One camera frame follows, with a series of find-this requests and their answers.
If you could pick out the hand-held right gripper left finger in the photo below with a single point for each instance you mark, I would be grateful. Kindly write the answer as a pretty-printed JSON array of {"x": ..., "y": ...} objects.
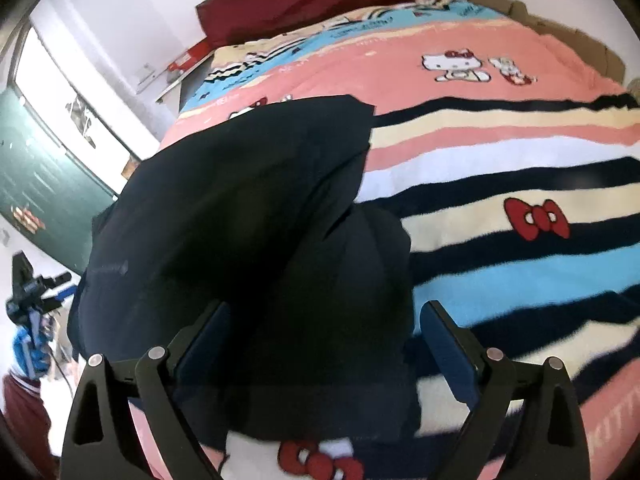
[{"x": 200, "y": 340}]

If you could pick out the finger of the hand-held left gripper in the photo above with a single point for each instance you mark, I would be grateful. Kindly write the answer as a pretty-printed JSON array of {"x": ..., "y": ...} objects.
[
  {"x": 21, "y": 275},
  {"x": 56, "y": 281}
]

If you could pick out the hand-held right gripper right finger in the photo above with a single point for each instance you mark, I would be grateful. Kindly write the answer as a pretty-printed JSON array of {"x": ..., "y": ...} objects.
[{"x": 450, "y": 350}]

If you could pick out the black jacket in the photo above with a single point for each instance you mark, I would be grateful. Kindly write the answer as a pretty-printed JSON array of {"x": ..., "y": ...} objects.
[{"x": 225, "y": 210}]

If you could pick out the person's left forearm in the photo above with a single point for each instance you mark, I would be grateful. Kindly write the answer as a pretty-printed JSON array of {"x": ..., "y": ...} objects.
[{"x": 22, "y": 425}]

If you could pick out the person's left hand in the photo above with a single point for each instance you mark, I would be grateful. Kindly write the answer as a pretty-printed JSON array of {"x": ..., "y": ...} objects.
[{"x": 25, "y": 350}]

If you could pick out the red door sticker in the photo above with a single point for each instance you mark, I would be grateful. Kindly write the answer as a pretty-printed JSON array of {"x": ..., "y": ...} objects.
[{"x": 27, "y": 217}]

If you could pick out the green door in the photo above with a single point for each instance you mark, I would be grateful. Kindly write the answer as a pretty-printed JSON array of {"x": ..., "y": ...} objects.
[{"x": 45, "y": 180}]

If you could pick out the dark window ornament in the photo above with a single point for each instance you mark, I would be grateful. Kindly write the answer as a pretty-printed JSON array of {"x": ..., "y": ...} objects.
[{"x": 82, "y": 120}]

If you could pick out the striped pink cartoon blanket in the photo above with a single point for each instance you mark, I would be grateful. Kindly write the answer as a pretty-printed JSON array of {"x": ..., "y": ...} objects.
[{"x": 500, "y": 160}]

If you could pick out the white nightstand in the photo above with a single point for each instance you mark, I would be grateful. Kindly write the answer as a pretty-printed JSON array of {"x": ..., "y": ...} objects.
[{"x": 170, "y": 89}]

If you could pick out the red box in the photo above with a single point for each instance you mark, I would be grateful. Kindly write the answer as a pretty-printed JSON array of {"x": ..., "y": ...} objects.
[{"x": 192, "y": 55}]

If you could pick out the flattened cardboard box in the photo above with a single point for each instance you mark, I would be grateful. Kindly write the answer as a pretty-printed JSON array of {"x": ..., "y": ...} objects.
[{"x": 575, "y": 40}]

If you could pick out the cartoon print bedsheet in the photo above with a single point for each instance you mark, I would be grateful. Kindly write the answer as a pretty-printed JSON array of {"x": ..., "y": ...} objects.
[{"x": 350, "y": 30}]

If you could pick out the white wall socket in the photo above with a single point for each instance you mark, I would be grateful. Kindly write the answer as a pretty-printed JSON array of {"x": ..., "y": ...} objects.
[{"x": 145, "y": 76}]

